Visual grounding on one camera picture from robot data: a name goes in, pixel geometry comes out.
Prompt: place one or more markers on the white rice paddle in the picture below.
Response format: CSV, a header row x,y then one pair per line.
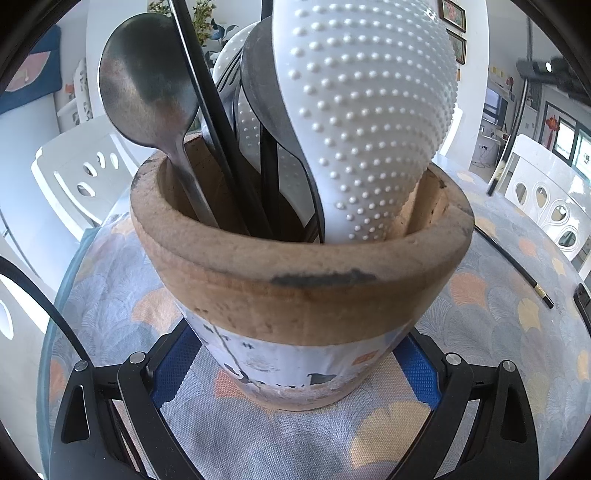
x,y
293,184
370,89

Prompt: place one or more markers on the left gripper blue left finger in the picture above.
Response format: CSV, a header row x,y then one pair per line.
x,y
169,361

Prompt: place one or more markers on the blue fridge cover cloth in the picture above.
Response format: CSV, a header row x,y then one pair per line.
x,y
39,75

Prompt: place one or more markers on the glass vase with stems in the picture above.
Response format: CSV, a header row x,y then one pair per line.
x,y
201,17

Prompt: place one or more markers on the steel fork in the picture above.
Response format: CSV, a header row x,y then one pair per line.
x,y
227,77

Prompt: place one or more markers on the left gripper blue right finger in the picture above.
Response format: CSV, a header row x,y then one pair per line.
x,y
424,366

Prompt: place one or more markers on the black smartphone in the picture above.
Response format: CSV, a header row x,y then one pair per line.
x,y
583,303

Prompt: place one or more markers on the steel spoon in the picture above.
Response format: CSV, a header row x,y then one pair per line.
x,y
262,89
148,96

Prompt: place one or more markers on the small framed picture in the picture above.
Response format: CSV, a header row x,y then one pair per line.
x,y
453,13
459,45

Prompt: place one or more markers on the white chair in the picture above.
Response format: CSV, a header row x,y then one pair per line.
x,y
22,320
551,193
83,172

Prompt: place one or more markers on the patterned grey placemat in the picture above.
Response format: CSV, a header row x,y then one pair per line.
x,y
487,313

